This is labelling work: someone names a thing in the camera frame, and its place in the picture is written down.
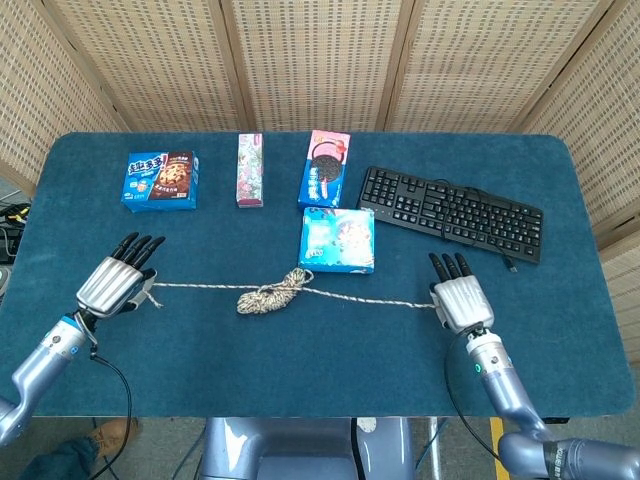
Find blue jeans leg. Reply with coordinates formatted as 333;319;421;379
29;437;101;480

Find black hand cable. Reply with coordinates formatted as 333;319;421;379
443;327;504;464
74;312;135;480

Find black right hand cable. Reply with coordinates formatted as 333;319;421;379
443;327;504;464

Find woven bamboo folding screen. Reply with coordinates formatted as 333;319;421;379
0;0;640;369

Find black keyboard cable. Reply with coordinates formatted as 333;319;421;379
432;178;519;274

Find brown leather shoe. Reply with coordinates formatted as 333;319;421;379
91;418;140;459

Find light blue cookie box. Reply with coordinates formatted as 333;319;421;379
297;206;376;275

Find black left hand cable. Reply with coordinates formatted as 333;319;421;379
74;312;135;480

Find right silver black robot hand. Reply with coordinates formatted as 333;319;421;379
428;252;496;332

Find pink blue Oreo box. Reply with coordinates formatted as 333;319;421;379
297;130;352;210

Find black computer keyboard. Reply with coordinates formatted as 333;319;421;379
356;166;545;266

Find pink floral narrow box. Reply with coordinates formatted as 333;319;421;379
236;132;265;209

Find beige braided rope bundle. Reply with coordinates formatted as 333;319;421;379
144;267;439;315

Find metal table leg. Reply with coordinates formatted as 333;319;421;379
427;418;444;480

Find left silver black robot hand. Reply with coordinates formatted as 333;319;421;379
75;231;166;319

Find blue table cloth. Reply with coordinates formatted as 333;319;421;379
0;131;635;419

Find blue-grey robot torso base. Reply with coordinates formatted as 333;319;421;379
197;417;416;480

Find black device with cables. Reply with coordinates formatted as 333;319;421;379
0;199;32;266

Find blue brown cookie box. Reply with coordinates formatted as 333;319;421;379
120;151;200;213

